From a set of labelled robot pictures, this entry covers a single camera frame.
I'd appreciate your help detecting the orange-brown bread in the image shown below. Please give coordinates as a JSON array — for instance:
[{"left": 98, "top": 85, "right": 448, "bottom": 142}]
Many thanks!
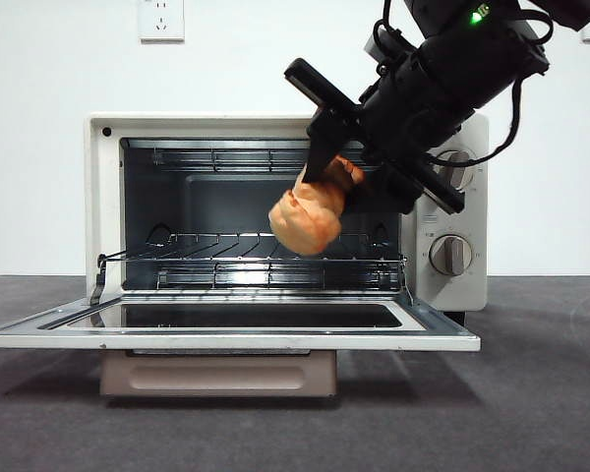
[{"left": 267, "top": 154, "right": 368, "bottom": 258}]

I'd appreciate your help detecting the cream oven knob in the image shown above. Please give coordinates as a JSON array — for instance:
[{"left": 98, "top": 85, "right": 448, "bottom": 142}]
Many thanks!
[
  {"left": 431, "top": 149, "right": 477, "bottom": 192},
  {"left": 429, "top": 234, "right": 475, "bottom": 277}
]

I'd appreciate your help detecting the cream Toshiba toaster oven body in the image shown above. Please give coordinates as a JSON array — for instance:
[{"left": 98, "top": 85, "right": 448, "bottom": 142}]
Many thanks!
[{"left": 83, "top": 111, "right": 491, "bottom": 326}]

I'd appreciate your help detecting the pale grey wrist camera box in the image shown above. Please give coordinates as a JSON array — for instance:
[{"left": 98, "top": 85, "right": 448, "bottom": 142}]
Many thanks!
[{"left": 363, "top": 28, "right": 399, "bottom": 63}]

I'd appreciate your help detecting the black cable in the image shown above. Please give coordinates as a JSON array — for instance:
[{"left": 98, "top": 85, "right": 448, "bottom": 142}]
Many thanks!
[
  {"left": 425, "top": 9, "right": 555, "bottom": 169},
  {"left": 372, "top": 0, "right": 405, "bottom": 48}
]

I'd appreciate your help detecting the metal wire oven rack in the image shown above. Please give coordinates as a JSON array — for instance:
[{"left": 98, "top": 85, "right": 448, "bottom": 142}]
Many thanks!
[{"left": 96, "top": 232, "right": 410, "bottom": 297}]

